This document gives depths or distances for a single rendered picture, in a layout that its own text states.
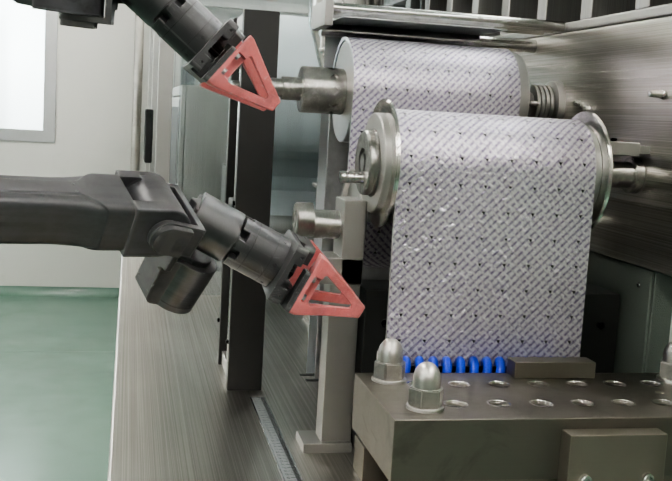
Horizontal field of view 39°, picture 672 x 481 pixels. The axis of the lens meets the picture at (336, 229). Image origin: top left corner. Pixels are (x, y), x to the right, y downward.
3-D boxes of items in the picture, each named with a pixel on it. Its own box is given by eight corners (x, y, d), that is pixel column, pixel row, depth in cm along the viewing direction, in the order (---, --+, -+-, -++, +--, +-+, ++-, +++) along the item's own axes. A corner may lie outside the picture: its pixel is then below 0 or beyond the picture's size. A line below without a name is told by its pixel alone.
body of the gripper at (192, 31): (202, 75, 100) (148, 25, 98) (194, 79, 110) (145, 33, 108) (244, 30, 100) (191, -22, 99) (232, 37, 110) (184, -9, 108)
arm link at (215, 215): (192, 200, 97) (199, 179, 102) (161, 253, 99) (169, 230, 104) (252, 233, 98) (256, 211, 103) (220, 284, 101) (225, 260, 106)
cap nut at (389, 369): (367, 375, 102) (370, 333, 101) (400, 375, 103) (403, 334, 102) (376, 385, 98) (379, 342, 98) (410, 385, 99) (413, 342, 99)
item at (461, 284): (383, 373, 108) (393, 209, 106) (576, 373, 113) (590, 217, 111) (384, 374, 108) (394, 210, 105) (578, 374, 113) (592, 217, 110)
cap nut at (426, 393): (401, 402, 93) (404, 356, 92) (437, 402, 94) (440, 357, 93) (411, 414, 89) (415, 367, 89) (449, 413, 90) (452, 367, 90)
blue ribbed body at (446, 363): (391, 382, 108) (393, 352, 107) (569, 382, 112) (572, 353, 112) (400, 391, 104) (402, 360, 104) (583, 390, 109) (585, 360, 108)
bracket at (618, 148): (585, 152, 119) (587, 136, 118) (628, 154, 120) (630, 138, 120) (605, 154, 114) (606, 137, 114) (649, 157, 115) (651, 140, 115)
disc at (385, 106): (359, 216, 119) (368, 95, 117) (363, 216, 119) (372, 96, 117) (390, 237, 105) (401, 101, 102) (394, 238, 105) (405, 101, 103)
